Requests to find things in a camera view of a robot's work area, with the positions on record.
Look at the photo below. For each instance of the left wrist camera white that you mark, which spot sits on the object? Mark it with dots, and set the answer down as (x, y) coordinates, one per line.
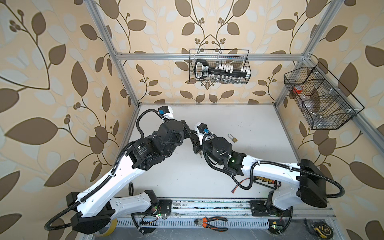
(166, 112)

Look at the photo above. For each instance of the yellow tape roll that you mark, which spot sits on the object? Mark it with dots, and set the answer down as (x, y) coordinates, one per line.
(110, 229)

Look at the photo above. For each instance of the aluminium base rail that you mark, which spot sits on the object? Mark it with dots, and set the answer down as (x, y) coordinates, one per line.
(240, 214)

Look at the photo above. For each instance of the brass padlock long shackle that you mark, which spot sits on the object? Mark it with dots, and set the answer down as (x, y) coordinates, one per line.
(233, 139)

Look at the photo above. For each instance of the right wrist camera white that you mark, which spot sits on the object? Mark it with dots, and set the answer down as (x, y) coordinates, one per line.
(201, 128)

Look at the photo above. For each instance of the black wire basket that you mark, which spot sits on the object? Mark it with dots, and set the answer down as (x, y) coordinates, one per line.
(235, 57)
(326, 102)

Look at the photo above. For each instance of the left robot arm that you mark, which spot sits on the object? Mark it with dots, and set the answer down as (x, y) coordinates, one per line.
(94, 208)

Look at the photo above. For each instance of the yellow black tape measure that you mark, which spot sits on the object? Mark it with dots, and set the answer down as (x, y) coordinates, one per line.
(319, 229)

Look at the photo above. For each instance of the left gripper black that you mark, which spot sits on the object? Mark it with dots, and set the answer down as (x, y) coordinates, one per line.
(183, 125)

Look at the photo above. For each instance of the black connector board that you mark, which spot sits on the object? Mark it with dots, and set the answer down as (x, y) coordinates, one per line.
(265, 182)

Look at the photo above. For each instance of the socket set black holder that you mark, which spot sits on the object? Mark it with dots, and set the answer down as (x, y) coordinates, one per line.
(203, 70)

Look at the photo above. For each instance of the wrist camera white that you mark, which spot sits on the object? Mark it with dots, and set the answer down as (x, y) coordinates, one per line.
(166, 112)
(201, 128)

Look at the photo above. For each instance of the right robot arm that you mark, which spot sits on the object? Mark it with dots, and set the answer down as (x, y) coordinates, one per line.
(302, 183)

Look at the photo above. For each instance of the black wire basket right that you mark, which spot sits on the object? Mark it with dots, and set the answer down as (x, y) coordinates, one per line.
(326, 102)

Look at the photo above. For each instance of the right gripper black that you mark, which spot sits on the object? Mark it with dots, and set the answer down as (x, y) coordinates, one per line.
(196, 142)

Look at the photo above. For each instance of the black wire basket back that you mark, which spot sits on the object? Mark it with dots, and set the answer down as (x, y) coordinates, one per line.
(235, 57)

